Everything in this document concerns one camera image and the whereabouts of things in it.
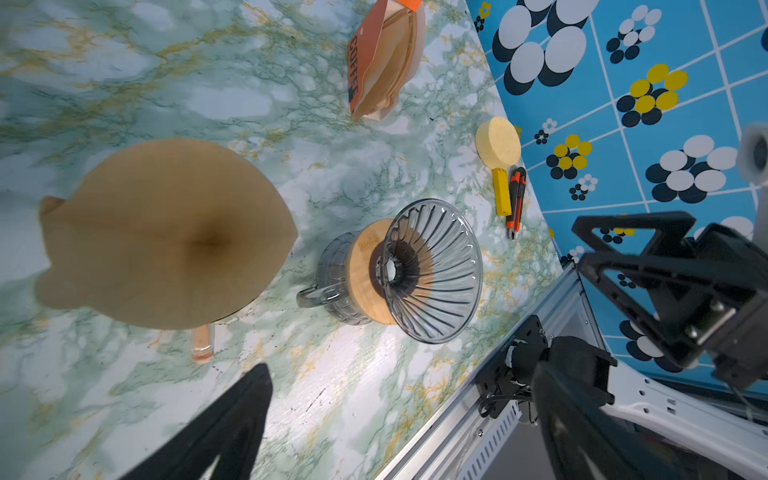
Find grey glass carafe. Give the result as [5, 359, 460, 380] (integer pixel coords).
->
[296, 232, 373, 326]

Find yellow rectangular block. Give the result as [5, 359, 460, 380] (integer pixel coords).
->
[492, 168, 512, 217]

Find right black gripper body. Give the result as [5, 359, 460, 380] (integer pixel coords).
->
[686, 224, 767, 390]

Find aluminium front rail frame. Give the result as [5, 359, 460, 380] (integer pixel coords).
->
[377, 263, 607, 479]

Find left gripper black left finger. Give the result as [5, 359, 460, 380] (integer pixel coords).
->
[124, 363, 273, 480]

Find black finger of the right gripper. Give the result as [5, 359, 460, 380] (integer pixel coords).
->
[571, 211, 702, 264]

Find brown paper coffee filter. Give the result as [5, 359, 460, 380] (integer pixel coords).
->
[35, 138, 298, 330]

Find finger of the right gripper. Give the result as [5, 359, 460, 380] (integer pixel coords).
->
[578, 251, 720, 368]

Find red black small tool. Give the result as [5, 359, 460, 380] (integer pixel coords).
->
[506, 167, 527, 240]

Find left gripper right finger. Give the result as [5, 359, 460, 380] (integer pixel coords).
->
[532, 363, 681, 479]

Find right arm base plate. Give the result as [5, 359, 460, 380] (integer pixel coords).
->
[475, 315, 549, 418]

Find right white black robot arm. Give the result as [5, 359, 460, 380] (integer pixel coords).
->
[505, 211, 767, 479]

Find grey glass dripper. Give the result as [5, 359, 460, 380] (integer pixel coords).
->
[377, 198, 483, 344]

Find amber glass carafe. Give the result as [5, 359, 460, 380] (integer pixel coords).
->
[192, 324, 214, 364]

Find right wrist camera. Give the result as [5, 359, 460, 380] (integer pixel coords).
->
[737, 123, 767, 252]

